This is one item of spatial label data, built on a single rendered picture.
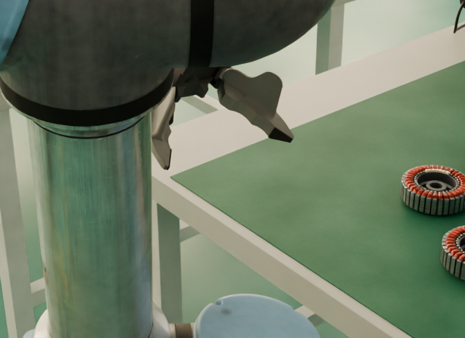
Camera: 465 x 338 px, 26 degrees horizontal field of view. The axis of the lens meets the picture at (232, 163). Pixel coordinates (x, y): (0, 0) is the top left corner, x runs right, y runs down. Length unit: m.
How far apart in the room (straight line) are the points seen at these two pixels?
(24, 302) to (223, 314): 1.53
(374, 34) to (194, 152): 2.59
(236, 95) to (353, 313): 0.51
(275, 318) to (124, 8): 0.41
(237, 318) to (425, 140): 1.02
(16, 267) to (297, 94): 0.77
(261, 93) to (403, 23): 3.48
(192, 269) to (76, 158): 2.12
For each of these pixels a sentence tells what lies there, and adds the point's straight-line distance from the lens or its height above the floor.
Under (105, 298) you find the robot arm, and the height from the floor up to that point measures 1.15.
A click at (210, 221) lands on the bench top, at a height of 0.74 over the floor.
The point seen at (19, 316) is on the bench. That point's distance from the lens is 2.41.
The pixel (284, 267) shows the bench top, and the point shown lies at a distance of 1.51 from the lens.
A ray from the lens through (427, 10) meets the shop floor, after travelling 4.62.
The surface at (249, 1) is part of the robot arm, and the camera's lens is 0.59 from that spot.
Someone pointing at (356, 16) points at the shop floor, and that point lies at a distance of 4.49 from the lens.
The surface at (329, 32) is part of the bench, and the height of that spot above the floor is 0.61.
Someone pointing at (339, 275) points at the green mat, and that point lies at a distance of 1.48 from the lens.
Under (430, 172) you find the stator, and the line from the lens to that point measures 1.69.
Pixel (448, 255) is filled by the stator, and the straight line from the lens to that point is 1.50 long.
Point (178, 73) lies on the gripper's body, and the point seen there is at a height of 1.22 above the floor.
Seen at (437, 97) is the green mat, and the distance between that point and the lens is 2.03.
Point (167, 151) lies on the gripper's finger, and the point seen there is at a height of 1.17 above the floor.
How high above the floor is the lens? 1.61
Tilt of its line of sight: 29 degrees down
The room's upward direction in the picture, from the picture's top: straight up
